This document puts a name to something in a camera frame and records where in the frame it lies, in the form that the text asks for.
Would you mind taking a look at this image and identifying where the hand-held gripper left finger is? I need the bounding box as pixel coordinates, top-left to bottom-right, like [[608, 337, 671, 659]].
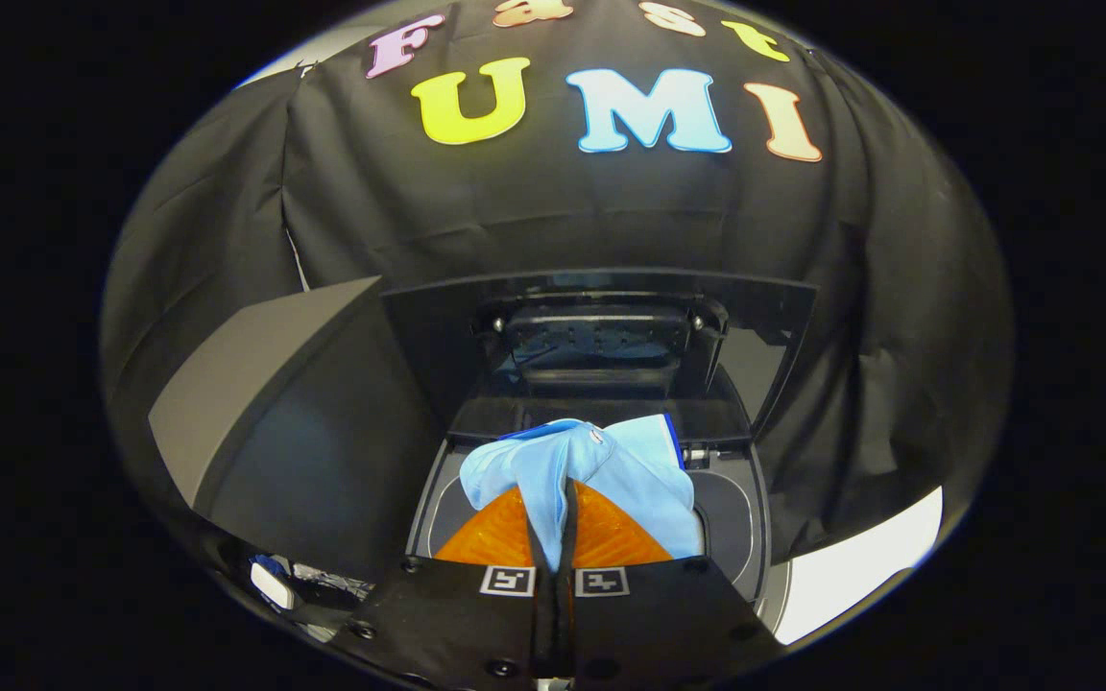
[[332, 485, 562, 691]]

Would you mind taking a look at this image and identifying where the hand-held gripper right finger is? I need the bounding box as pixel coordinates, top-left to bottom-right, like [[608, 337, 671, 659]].
[[558, 478, 790, 688]]

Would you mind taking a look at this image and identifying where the dark grey washing machine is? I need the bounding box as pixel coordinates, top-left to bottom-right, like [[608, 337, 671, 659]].
[[405, 422, 777, 617]]

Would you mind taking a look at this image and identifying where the light blue polo shirt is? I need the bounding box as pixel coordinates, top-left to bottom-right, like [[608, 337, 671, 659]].
[[459, 414, 707, 574]]

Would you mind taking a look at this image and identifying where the black washing machine lid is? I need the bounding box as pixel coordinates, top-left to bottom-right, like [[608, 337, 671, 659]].
[[379, 268, 819, 449]]

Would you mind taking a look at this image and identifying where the small white box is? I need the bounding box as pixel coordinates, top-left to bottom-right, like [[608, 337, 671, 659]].
[[249, 560, 297, 612]]

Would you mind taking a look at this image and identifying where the white flat board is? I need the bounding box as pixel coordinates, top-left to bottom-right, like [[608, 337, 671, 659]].
[[772, 486, 945, 647]]

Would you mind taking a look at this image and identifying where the black and grey cabinet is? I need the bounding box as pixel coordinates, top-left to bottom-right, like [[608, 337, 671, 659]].
[[147, 275, 450, 584]]

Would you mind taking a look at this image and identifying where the black backdrop cloth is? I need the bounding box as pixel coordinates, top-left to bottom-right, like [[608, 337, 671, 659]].
[[99, 0, 1016, 567]]

